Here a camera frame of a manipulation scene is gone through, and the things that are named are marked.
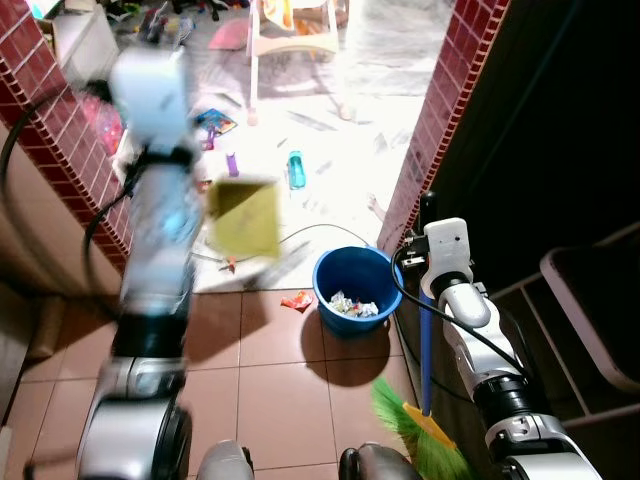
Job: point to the dark shelf unit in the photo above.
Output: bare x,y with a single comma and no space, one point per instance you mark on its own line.
590,320

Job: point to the white high chair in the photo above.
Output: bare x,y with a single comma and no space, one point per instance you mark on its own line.
295,40

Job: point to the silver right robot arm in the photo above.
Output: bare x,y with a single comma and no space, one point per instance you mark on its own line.
490,350

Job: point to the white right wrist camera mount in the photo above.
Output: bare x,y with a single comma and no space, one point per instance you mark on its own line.
448,252

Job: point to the pink pillow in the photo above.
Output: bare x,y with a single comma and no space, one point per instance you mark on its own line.
230,36

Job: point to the orange snack wrapper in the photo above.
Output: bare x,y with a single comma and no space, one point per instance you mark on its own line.
297,300

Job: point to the crumpled trash pile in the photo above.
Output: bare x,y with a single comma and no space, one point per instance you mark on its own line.
353,305

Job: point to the grey robot left leg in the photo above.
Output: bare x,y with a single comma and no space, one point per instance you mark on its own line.
224,462

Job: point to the pink patterned item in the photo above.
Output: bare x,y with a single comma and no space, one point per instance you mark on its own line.
103,125

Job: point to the grey robot right leg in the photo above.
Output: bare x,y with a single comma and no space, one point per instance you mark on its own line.
375,464

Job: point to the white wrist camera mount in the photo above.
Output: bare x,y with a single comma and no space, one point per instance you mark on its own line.
152,95
448,252

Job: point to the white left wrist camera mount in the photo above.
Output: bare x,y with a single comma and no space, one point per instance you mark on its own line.
152,95

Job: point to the blue plastic bucket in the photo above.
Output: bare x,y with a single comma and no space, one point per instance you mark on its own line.
350,272

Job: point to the grey robot leg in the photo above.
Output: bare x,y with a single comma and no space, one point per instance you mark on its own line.
375,464
224,462

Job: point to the yellow dustpan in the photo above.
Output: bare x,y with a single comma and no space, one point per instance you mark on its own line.
245,218

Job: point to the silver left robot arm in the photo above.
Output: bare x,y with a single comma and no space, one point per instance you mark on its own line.
155,250

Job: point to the teal water bottle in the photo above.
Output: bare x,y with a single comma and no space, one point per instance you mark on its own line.
297,172

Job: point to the colourful picture book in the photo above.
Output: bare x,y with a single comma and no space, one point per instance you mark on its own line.
216,121

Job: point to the small purple bottle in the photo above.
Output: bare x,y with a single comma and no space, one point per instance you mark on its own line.
232,165

